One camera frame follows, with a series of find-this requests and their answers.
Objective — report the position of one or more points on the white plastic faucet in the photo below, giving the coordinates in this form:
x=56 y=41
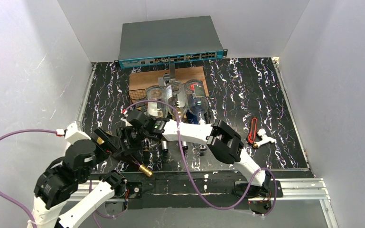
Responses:
x=264 y=139

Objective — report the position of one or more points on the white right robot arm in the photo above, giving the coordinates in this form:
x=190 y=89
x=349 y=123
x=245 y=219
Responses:
x=223 y=142

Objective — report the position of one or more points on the grey metal bracket post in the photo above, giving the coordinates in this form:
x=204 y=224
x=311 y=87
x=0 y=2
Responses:
x=168 y=77

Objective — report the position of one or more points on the wooden board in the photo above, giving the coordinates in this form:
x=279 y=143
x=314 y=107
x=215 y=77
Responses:
x=143 y=80

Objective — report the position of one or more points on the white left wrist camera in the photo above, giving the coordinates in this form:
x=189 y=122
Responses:
x=72 y=133

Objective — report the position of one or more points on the clear bottle with cork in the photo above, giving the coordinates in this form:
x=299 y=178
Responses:
x=176 y=97

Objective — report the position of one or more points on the grey network switch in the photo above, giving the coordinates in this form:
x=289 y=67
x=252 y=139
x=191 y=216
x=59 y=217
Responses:
x=169 y=41

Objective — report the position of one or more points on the red black utility knife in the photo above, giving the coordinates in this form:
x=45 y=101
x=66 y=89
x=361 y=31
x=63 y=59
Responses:
x=252 y=132

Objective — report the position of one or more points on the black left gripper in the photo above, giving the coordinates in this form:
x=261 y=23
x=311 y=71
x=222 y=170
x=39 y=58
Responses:
x=107 y=144

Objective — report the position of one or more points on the amber wine bottle gold cap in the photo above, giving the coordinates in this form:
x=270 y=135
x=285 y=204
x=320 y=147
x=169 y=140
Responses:
x=132 y=160

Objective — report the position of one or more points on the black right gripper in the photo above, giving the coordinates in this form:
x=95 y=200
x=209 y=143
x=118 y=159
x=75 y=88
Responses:
x=131 y=135

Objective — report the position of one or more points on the dark green wine bottle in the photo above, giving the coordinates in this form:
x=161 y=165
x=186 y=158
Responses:
x=164 y=147

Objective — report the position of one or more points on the dark bottle with black cap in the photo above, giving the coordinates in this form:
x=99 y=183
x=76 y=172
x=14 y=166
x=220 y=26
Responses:
x=146 y=146

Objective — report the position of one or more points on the clear bottle with dark label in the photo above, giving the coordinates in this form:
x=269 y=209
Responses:
x=198 y=103

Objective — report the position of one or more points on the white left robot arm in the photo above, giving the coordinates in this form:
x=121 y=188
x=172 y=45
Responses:
x=63 y=176

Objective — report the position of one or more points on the clear bottle with white cap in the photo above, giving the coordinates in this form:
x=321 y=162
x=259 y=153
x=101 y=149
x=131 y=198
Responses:
x=156 y=109

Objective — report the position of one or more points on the black wire wine rack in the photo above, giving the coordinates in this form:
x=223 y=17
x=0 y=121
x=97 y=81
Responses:
x=138 y=95

